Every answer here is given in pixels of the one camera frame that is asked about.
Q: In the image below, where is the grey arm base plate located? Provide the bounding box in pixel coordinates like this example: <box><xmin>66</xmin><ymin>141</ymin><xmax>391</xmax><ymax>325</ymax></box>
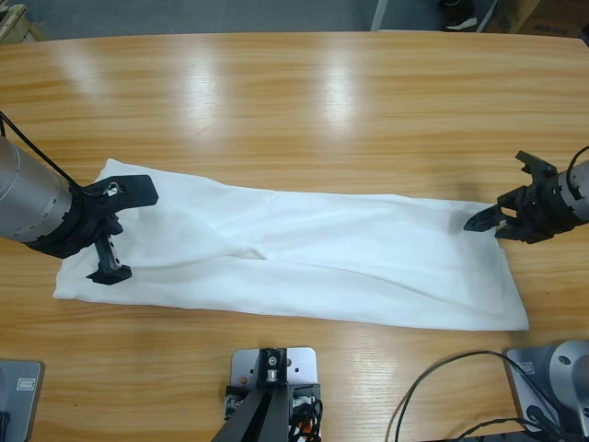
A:
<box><xmin>0</xmin><ymin>359</ymin><xmax>43</xmax><ymax>442</ymax></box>
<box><xmin>505</xmin><ymin>340</ymin><xmax>589</xmax><ymax>436</ymax></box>

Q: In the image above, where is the white Unitree T-shirt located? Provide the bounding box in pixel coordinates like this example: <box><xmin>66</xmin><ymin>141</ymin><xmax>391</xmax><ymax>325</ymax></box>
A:
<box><xmin>52</xmin><ymin>158</ymin><xmax>531</xmax><ymax>332</ymax></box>

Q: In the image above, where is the brown cardboard box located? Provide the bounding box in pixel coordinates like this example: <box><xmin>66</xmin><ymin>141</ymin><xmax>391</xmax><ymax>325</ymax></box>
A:
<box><xmin>483</xmin><ymin>0</ymin><xmax>589</xmax><ymax>40</ymax></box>

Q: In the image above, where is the black cable at base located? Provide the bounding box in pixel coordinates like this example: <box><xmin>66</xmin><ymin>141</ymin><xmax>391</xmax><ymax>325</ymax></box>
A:
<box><xmin>385</xmin><ymin>349</ymin><xmax>562</xmax><ymax>442</ymax></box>

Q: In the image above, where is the white block with dark post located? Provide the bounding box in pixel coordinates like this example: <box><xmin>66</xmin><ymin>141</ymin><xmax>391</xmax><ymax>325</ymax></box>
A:
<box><xmin>221</xmin><ymin>346</ymin><xmax>325</xmax><ymax>442</ymax></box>

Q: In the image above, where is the white metal post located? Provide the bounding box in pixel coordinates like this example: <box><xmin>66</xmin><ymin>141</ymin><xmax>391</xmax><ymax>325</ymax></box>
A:
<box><xmin>370</xmin><ymin>0</ymin><xmax>392</xmax><ymax>32</ymax></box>

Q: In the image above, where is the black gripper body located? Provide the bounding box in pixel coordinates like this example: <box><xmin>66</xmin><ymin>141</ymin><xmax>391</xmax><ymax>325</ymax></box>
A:
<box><xmin>32</xmin><ymin>184</ymin><xmax>125</xmax><ymax>261</ymax></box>
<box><xmin>495</xmin><ymin>170</ymin><xmax>579</xmax><ymax>246</ymax></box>

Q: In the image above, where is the black white shoe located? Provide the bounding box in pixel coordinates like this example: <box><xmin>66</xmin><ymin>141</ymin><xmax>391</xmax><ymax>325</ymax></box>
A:
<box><xmin>431</xmin><ymin>0</ymin><xmax>479</xmax><ymax>32</ymax></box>

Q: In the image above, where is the wooden pallet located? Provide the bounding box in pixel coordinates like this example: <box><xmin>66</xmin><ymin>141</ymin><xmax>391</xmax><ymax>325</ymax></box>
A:
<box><xmin>0</xmin><ymin>3</ymin><xmax>47</xmax><ymax>45</ymax></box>

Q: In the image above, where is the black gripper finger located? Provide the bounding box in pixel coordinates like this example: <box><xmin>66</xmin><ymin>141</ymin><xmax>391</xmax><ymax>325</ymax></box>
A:
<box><xmin>462</xmin><ymin>204</ymin><xmax>507</xmax><ymax>234</ymax></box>
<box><xmin>514</xmin><ymin>150</ymin><xmax>560</xmax><ymax>183</ymax></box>
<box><xmin>86</xmin><ymin>235</ymin><xmax>133</xmax><ymax>286</ymax></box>
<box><xmin>90</xmin><ymin>174</ymin><xmax>160</xmax><ymax>209</ymax></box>

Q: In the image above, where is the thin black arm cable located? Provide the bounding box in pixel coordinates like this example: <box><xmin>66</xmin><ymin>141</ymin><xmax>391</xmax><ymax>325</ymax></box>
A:
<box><xmin>565</xmin><ymin>145</ymin><xmax>589</xmax><ymax>180</ymax></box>
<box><xmin>0</xmin><ymin>110</ymin><xmax>88</xmax><ymax>192</ymax></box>

